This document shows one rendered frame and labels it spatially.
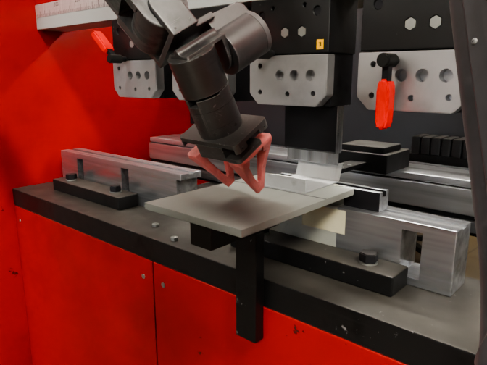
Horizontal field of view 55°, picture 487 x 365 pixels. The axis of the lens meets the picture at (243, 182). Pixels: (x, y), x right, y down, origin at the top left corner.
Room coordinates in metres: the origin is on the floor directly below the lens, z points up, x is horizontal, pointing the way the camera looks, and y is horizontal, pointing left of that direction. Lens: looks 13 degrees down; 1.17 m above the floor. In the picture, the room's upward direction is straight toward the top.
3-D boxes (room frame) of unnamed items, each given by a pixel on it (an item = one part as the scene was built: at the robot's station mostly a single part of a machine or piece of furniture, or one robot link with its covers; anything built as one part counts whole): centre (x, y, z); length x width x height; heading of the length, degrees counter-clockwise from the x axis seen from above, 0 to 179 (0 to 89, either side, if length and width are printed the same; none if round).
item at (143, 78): (1.05, 0.21, 1.21); 0.15 x 0.09 x 0.17; 49
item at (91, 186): (1.13, 0.37, 0.89); 0.30 x 0.05 x 0.03; 49
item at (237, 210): (0.66, -0.02, 1.00); 0.26 x 0.18 x 0.01; 139
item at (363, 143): (0.90, -0.22, 1.01); 0.26 x 0.12 x 0.05; 139
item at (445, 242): (0.74, -0.16, 0.92); 0.39 x 0.06 x 0.10; 49
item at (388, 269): (0.71, -0.11, 0.89); 0.30 x 0.05 x 0.03; 49
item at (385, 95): (0.62, -0.19, 1.15); 0.04 x 0.02 x 0.10; 139
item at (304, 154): (0.78, -0.11, 1.08); 0.10 x 0.02 x 0.10; 49
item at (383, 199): (0.75, -0.14, 0.98); 0.20 x 0.03 x 0.03; 49
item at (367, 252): (0.64, -0.18, 0.91); 0.03 x 0.03 x 0.02
